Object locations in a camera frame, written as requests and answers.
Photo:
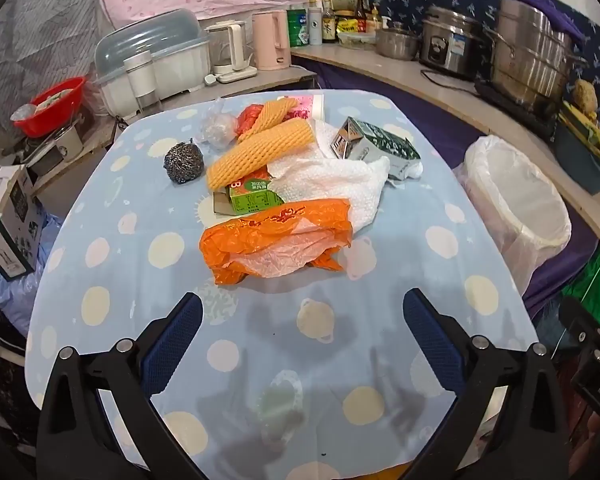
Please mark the curved wooden countertop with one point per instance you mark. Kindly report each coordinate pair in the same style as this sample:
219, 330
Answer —
430, 90

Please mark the large yellow foam fruit net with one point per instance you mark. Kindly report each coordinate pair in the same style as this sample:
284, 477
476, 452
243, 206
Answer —
260, 152

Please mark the white lined trash bin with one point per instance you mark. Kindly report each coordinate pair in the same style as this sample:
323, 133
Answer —
510, 200

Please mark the purple counter skirt cloth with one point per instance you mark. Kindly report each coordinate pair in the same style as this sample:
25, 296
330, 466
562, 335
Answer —
430, 120

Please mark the white paper towel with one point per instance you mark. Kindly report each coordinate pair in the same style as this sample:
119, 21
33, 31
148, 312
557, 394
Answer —
330, 185

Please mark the grey plastic sheet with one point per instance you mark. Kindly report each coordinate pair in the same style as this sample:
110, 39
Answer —
35, 35

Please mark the purple cloth on pot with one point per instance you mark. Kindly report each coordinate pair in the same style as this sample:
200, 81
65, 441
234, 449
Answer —
560, 15

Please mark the brown loofah sponge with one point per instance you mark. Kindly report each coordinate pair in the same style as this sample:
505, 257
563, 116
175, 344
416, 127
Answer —
585, 96

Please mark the white blender cup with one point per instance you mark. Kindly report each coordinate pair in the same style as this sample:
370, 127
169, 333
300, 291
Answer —
140, 77

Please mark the steel wool scrubber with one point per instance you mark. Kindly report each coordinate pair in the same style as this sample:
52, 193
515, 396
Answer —
182, 161

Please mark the red plastic bag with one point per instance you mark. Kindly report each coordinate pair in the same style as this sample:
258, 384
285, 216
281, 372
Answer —
247, 117

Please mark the white product carton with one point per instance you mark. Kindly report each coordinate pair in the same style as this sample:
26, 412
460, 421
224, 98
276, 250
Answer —
10, 220

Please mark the glass electric kettle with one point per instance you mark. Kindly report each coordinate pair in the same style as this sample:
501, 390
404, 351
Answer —
227, 50

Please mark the blue basket yellow tray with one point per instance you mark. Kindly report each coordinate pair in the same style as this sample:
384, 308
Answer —
592, 132

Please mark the yellow packet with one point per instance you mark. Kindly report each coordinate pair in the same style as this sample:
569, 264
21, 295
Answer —
348, 25

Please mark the blue planet print tablecloth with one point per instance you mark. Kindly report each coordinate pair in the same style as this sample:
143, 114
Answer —
130, 270

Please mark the small white cooker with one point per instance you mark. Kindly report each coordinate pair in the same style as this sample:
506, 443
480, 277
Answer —
55, 147

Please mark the clear food container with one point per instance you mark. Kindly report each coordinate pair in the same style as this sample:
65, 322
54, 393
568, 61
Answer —
355, 41

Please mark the white dish box grey lid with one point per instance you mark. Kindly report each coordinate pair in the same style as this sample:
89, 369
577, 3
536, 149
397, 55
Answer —
175, 60

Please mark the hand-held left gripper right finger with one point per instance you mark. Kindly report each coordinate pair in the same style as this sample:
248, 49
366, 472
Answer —
430, 337

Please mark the blue plastic basin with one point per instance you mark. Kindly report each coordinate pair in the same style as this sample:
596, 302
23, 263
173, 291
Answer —
577, 165

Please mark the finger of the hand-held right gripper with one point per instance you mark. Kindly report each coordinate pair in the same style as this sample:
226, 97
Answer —
582, 327

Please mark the green plastic bag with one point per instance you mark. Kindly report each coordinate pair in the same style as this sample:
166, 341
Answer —
597, 285

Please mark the green can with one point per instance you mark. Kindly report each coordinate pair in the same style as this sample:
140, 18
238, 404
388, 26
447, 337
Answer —
296, 27

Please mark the large steel steamer pot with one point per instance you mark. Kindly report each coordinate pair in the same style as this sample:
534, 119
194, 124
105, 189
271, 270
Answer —
530, 60

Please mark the brown sauce bottle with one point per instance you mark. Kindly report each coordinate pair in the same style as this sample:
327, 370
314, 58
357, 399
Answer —
361, 12

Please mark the white bottle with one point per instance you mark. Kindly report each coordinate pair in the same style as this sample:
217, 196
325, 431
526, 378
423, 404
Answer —
314, 27

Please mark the small yellow foam fruit net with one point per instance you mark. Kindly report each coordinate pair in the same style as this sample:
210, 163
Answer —
272, 112

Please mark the red plastic basin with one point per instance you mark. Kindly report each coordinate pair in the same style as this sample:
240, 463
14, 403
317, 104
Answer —
50, 110

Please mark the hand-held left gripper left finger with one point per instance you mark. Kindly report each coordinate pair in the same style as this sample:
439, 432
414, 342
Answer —
175, 342

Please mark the blue plastic bag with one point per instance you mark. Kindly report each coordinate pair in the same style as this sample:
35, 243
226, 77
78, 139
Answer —
20, 290

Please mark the large green drink carton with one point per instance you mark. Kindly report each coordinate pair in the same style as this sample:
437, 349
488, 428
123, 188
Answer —
380, 145

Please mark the steel rice cooker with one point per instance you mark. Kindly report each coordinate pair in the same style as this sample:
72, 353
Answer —
450, 42

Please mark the pink electric kettle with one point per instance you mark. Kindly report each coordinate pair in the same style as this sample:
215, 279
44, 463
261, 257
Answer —
270, 40

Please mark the orange plastic bag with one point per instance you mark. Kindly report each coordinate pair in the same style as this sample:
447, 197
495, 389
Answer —
260, 235

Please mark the dark tea bottle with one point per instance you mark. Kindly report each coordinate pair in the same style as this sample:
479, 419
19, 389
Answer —
329, 25

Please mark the clear plastic bag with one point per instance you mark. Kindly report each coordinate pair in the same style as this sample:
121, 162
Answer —
219, 125

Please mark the small green juice box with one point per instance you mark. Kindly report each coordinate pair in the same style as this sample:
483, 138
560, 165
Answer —
252, 195

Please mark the black induction cooker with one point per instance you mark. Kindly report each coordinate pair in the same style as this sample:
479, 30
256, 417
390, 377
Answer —
525, 112

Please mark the small steel pot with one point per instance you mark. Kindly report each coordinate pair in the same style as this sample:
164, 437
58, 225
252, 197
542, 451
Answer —
397, 45

